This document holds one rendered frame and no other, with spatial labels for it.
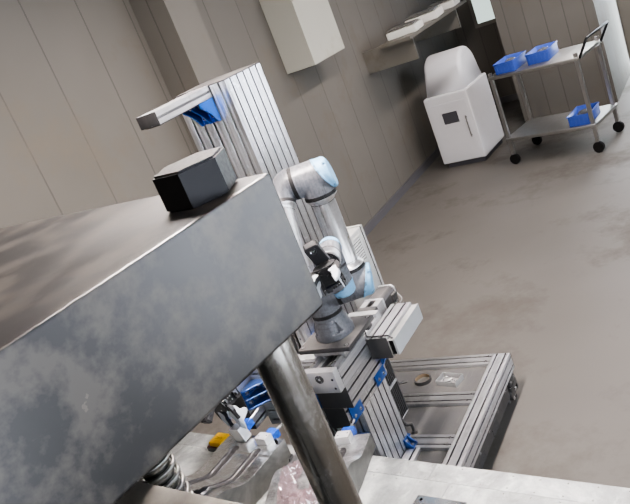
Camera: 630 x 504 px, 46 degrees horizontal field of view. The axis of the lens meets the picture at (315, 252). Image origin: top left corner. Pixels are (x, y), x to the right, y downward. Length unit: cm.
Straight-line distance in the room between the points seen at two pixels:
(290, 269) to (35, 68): 370
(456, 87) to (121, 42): 390
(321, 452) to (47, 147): 355
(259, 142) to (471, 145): 531
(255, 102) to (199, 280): 202
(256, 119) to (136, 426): 210
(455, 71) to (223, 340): 710
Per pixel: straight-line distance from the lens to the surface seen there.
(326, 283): 219
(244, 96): 280
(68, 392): 76
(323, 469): 110
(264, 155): 280
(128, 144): 484
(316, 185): 253
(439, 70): 795
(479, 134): 787
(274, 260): 94
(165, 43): 514
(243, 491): 248
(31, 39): 461
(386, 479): 237
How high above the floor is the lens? 219
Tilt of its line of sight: 18 degrees down
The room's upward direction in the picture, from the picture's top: 22 degrees counter-clockwise
